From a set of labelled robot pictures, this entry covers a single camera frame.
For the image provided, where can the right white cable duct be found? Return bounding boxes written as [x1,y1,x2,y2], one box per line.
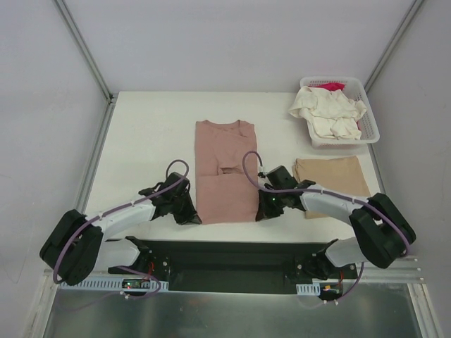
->
[296,282,321,296]

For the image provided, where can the aluminium frame post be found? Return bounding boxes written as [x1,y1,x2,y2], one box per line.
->
[52,0,119,103]
[364,0,427,93]

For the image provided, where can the left aluminium frame post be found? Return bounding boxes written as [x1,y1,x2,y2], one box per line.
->
[52,0,119,103]

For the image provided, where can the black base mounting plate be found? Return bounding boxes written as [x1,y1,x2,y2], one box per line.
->
[107,239,366,293]

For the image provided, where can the white plastic laundry basket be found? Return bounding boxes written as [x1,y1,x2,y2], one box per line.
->
[292,75,380,148]

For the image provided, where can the white cable duct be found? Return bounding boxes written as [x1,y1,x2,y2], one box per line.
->
[60,277,169,293]
[296,282,321,296]

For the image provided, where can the pink printed t shirt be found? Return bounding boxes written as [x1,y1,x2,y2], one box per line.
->
[194,120,259,225]

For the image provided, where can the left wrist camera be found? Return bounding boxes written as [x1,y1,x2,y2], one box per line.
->
[161,172,190,195]

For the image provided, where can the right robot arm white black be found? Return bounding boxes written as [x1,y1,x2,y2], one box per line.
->
[256,180,416,280]

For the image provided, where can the right aluminium frame post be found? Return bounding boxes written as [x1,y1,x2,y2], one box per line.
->
[364,0,427,93]

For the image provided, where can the left white cable duct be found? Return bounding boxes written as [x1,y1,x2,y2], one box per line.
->
[60,277,169,293]

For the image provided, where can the cream crumpled t shirt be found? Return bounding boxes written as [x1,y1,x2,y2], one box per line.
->
[288,86,368,140]

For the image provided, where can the magenta t shirt in basket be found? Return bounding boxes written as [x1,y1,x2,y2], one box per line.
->
[310,82,345,92]

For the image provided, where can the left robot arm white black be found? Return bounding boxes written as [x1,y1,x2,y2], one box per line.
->
[39,173,202,286]

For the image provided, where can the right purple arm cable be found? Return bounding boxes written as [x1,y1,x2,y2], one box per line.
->
[242,151,413,307]

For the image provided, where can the folded beige t shirt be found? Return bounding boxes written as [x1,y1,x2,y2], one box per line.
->
[292,156,371,197]

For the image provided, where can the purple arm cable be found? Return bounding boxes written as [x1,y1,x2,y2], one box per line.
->
[242,151,413,307]
[52,159,191,300]

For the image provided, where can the aluminium front rail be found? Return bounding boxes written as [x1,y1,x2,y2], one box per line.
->
[60,252,421,290]

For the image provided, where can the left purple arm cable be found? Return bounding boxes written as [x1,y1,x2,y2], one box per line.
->
[52,159,191,300]

